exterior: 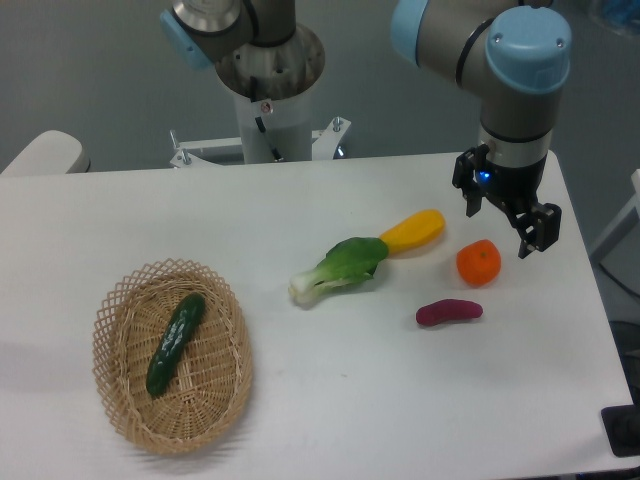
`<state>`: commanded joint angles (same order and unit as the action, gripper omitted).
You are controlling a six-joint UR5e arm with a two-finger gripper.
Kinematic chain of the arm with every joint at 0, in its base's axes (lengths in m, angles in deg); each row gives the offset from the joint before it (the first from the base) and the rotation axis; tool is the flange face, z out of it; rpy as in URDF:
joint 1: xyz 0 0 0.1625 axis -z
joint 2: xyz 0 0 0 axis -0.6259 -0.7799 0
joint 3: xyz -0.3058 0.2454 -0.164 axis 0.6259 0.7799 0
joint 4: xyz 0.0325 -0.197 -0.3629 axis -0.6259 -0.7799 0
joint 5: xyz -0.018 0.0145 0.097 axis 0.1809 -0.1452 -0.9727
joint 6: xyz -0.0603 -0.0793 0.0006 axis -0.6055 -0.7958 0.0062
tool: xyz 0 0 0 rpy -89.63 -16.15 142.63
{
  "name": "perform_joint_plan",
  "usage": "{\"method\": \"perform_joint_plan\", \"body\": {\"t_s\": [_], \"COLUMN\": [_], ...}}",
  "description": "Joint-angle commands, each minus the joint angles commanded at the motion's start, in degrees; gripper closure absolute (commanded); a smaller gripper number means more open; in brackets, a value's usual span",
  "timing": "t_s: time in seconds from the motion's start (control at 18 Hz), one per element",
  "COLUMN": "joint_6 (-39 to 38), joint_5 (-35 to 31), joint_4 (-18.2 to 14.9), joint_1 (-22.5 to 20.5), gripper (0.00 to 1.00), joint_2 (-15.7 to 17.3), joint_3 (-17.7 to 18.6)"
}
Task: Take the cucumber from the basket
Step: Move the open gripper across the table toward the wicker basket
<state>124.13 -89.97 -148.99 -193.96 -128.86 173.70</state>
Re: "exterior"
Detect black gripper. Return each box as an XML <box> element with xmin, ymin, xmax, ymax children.
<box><xmin>452</xmin><ymin>142</ymin><xmax>562</xmax><ymax>259</ymax></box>

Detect green cucumber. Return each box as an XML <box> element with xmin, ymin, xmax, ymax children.
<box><xmin>145</xmin><ymin>292</ymin><xmax>206</xmax><ymax>398</ymax></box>

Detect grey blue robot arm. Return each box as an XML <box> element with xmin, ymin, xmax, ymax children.
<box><xmin>160</xmin><ymin>1</ymin><xmax>572</xmax><ymax>256</ymax></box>

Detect woven wicker basket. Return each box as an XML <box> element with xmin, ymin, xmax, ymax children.
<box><xmin>93</xmin><ymin>259</ymin><xmax>252</xmax><ymax>455</ymax></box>

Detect orange tangerine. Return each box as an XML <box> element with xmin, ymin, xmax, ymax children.
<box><xmin>456</xmin><ymin>239</ymin><xmax>502</xmax><ymax>287</ymax></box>

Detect white furniture at right edge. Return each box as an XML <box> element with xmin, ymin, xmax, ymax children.
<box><xmin>589</xmin><ymin>169</ymin><xmax>639</xmax><ymax>265</ymax></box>

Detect purple sweet potato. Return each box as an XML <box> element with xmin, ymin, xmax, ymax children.
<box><xmin>415</xmin><ymin>299</ymin><xmax>484</xmax><ymax>327</ymax></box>

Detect green bok choy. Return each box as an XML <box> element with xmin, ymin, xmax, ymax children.
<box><xmin>288</xmin><ymin>237</ymin><xmax>389</xmax><ymax>305</ymax></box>

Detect black device at table edge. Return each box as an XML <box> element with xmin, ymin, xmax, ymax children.
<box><xmin>601</xmin><ymin>405</ymin><xmax>639</xmax><ymax>458</ymax></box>

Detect white chair back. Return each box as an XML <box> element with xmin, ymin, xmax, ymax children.
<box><xmin>1</xmin><ymin>130</ymin><xmax>91</xmax><ymax>177</ymax></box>

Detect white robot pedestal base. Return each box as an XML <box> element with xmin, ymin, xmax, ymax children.
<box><xmin>170</xmin><ymin>24</ymin><xmax>351</xmax><ymax>168</ymax></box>

